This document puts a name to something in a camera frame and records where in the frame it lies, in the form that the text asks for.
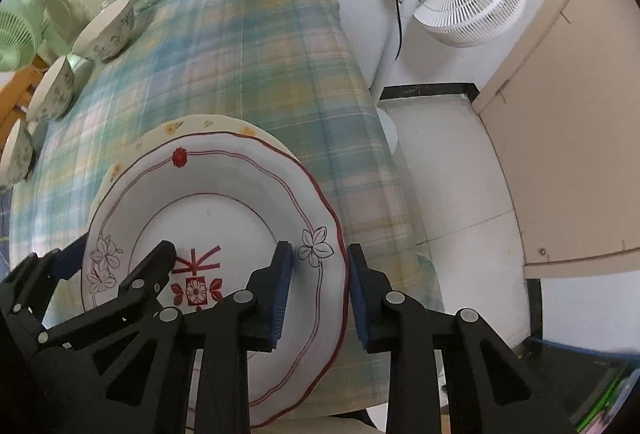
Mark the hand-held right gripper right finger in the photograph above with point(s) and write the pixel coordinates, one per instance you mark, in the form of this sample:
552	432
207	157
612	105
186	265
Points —
357	299

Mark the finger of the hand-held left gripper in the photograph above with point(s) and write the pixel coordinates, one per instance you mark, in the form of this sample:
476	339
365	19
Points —
70	259
145	274

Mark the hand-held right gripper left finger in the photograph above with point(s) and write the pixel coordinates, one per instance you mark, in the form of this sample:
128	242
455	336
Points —
281	294

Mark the white red-rimmed plate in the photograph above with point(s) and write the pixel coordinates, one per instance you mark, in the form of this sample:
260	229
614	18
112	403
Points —
225	224

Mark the floral ceramic bowl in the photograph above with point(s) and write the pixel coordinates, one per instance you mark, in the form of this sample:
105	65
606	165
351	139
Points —
50	88
17	153
107	31

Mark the round yellow floral plate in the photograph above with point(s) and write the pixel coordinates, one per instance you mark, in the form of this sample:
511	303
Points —
210	123

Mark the wooden chair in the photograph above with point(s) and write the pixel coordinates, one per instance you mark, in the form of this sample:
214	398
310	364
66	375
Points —
12	93

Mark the dark storage box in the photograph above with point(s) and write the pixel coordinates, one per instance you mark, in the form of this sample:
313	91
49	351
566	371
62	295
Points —
560	379

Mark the plaid tablecloth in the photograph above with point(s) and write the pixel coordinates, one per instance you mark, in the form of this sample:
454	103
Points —
260	63

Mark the green desk fan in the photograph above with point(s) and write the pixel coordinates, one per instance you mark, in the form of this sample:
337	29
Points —
15	31

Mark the green pink printed packet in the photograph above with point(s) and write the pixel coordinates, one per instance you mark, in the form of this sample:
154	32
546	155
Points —
605	404

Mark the beige door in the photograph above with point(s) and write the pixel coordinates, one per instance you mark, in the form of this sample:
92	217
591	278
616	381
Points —
575	138

